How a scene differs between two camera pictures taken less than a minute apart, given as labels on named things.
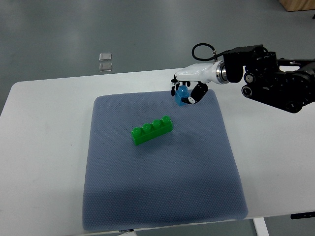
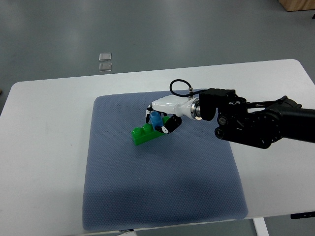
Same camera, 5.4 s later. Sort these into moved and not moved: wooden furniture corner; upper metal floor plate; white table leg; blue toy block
Moved: blue toy block
Not moved: white table leg; wooden furniture corner; upper metal floor plate
